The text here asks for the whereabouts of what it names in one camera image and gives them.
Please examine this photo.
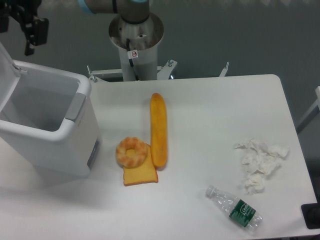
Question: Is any white base bracket frame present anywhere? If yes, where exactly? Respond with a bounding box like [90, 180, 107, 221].
[86, 59, 231, 83]

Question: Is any clear plastic water bottle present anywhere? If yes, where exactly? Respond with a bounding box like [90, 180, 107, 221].
[205, 185, 263, 232]

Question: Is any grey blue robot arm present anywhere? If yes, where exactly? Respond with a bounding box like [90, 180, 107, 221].
[0, 0, 150, 56]

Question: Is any round braided bread ring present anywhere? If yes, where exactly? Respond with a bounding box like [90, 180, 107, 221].
[115, 136, 149, 168]

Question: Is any black cable on pedestal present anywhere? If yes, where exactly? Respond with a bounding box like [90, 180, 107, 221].
[126, 37, 140, 81]

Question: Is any white trash can body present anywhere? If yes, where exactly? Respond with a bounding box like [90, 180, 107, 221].
[0, 61, 101, 177]

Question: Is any crumpled white tissue paper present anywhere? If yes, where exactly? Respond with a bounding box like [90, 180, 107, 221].
[234, 138, 290, 195]

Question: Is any white trash can lid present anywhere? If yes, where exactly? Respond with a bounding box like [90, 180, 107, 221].
[0, 43, 20, 111]

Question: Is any white frame at right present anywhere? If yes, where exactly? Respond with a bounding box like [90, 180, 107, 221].
[295, 86, 320, 134]

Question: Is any long orange baguette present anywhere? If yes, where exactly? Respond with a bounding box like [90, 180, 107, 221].
[150, 93, 168, 168]

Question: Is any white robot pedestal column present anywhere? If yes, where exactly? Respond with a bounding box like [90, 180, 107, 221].
[108, 13, 164, 82]

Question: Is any black device at edge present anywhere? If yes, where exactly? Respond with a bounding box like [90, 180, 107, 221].
[301, 203, 320, 230]

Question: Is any orange toast slice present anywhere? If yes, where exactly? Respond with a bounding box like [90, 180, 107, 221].
[122, 143, 159, 187]

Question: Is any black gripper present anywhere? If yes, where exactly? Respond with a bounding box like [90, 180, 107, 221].
[0, 0, 49, 56]

